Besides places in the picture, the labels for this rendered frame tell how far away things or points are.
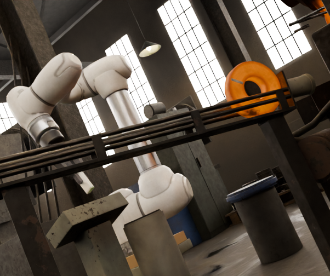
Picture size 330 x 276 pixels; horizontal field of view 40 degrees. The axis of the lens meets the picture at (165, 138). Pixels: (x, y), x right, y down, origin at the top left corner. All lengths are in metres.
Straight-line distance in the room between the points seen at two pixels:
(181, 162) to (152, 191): 3.21
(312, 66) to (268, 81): 10.84
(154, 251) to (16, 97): 0.70
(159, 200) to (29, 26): 3.21
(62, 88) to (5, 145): 5.30
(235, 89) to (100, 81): 0.93
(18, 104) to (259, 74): 0.78
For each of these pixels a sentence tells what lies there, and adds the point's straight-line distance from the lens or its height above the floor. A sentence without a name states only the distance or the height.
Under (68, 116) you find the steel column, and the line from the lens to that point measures 4.42.
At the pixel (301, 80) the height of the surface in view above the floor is 0.68.
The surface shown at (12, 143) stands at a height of 2.24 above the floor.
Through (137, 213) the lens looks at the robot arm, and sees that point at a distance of 1.90.
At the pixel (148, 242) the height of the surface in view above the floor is 0.45.
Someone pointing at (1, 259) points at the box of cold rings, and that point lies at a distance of 4.69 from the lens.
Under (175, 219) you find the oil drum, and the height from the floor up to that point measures 0.34.
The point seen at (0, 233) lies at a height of 1.10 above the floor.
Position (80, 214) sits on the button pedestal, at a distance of 1.26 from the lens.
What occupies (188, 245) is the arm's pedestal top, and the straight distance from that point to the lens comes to 2.01.
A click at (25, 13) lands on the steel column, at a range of 4.86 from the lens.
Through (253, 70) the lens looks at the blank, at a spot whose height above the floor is 0.75.
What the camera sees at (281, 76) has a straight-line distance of 1.25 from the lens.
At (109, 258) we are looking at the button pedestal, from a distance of 1.33.
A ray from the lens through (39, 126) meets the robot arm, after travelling 1.50.
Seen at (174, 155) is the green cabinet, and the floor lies 0.99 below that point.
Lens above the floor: 0.52
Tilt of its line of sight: 8 degrees up
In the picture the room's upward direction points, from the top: 24 degrees counter-clockwise
